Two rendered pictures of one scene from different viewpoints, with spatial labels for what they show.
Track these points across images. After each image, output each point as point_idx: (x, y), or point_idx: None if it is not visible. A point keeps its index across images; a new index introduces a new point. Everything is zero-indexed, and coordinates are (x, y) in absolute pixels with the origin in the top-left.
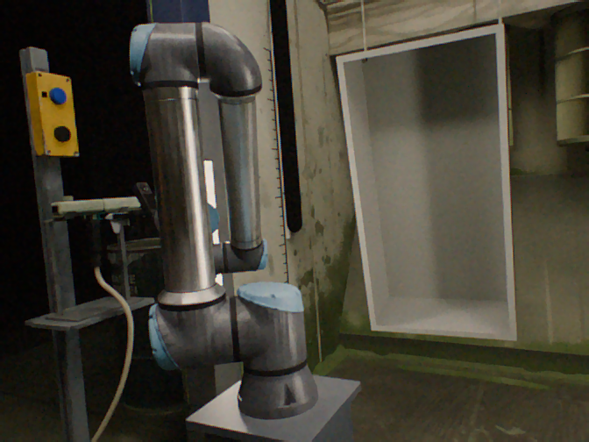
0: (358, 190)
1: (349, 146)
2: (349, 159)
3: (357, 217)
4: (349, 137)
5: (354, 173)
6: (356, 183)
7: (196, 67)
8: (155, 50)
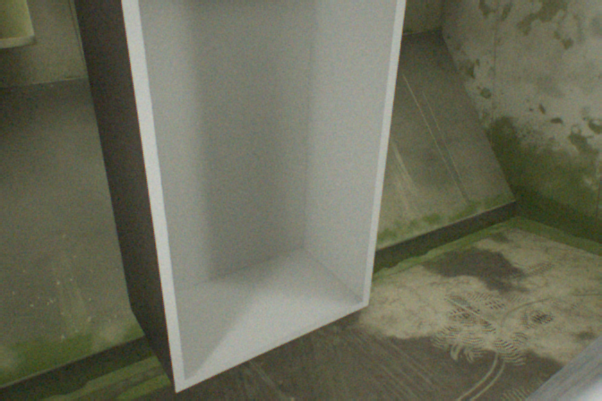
0: (153, 139)
1: (131, 33)
2: (131, 64)
3: (150, 197)
4: (131, 6)
5: (145, 99)
6: (150, 123)
7: None
8: None
